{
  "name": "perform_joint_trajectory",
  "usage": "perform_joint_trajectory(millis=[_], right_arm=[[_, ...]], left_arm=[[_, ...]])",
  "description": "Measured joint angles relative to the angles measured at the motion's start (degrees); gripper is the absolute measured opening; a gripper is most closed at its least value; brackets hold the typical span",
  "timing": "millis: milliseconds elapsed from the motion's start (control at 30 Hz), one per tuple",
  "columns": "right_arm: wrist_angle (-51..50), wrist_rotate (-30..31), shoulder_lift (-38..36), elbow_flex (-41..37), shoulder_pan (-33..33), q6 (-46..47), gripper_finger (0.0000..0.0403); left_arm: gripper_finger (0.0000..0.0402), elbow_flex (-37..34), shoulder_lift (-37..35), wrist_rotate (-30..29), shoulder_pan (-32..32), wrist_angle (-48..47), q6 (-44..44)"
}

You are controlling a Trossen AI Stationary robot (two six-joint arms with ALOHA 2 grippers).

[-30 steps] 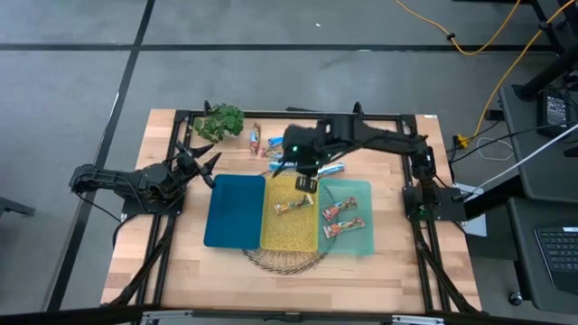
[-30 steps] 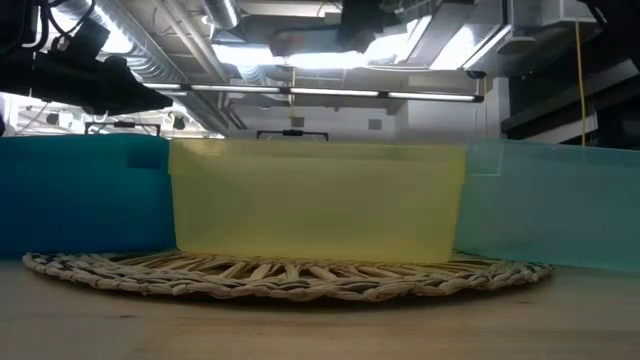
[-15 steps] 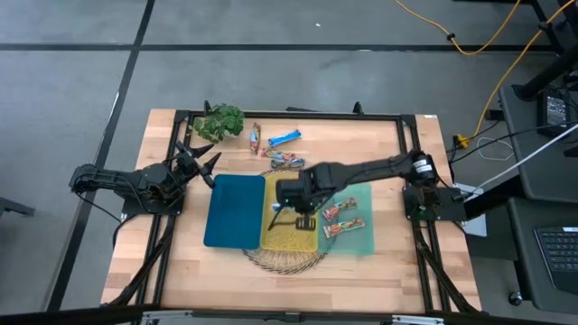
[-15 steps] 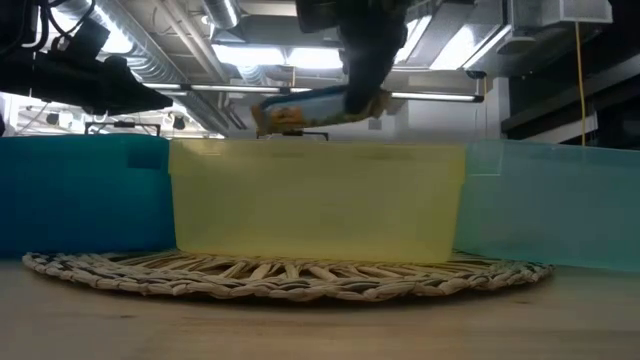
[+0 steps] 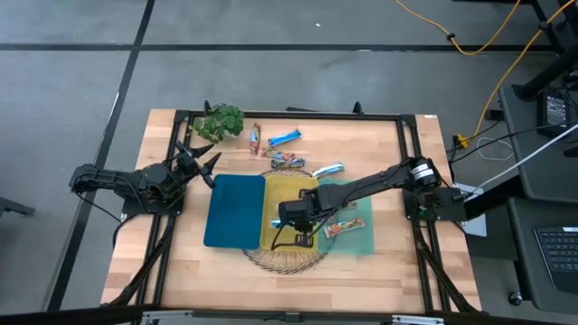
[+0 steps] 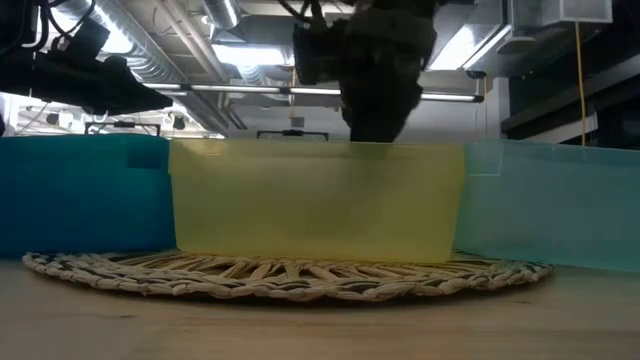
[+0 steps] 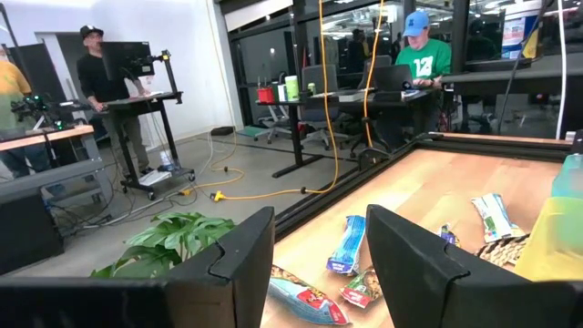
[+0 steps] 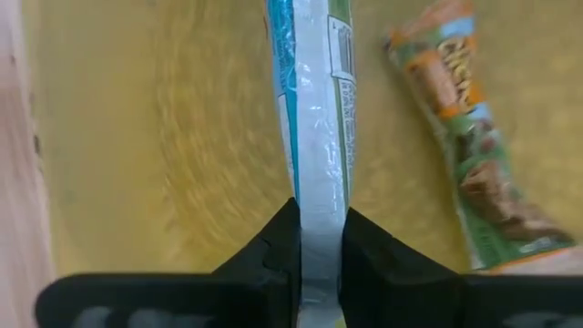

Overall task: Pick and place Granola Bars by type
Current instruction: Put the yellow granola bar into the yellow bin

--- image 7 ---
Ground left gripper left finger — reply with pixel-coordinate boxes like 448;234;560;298
0;206;277;328

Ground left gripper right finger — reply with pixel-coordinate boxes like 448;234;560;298
365;203;583;328

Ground white green granola bar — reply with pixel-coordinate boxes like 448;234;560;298
470;192;527;244

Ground blue white granola bar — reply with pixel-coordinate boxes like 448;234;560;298
325;214;367;276

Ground purple granola bar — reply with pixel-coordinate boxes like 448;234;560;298
437;222;462;250

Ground green red granola bar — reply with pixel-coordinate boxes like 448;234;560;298
338;267;384;310

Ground red blue granola bar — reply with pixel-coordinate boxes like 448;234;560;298
267;265;351;326

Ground green leafy plant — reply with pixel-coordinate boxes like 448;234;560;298
89;210;238;280

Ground round woven placemat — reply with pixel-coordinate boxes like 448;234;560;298
475;233;532;270

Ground yellow translucent plastic bin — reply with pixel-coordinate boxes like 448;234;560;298
513;195;583;282

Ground clear water bottle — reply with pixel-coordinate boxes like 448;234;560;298
159;149;175;173

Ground black office desk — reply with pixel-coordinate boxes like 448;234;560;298
254;87;436;179

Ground light teal translucent bin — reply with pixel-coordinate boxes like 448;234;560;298
549;153;583;200

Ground grey office chair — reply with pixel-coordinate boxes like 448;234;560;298
300;63;352;149
252;104;292;145

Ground black cabinet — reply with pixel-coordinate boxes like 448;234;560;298
0;187;66;277

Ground black standing desk cart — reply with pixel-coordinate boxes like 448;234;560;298
103;90;197;201

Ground white paper stack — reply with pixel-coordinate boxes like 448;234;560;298
313;89;368;104

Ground green canister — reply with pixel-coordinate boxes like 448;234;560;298
284;75;301;102

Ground dark laptop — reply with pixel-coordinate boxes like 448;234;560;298
373;64;414;102

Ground person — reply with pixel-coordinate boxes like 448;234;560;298
394;11;453;138
75;25;156;179
0;43;49;179
346;27;371;74

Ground grey counter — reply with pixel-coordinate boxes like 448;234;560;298
440;52;583;97

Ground wooden top workbench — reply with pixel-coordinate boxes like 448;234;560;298
0;125;115;206

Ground black computer monitor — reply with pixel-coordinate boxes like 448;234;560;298
100;40;156;82

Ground white barrel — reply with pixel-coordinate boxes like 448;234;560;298
500;0;544;60

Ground yellow floor cord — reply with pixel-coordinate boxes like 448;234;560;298
179;129;247;197

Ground black frame corner bracket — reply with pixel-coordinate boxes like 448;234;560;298
357;145;392;172

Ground black table frame rail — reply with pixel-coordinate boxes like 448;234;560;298
272;130;576;241

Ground black hanging cable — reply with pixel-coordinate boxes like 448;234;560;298
495;0;555;137

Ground yellow hanging extension cable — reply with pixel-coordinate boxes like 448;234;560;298
363;0;387;149
210;0;342;203

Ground black steel post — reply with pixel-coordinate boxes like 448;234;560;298
449;0;471;134

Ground white hanging cable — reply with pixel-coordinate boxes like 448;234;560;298
555;0;569;141

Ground black camera rig green lights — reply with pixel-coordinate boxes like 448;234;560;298
9;93;92;133

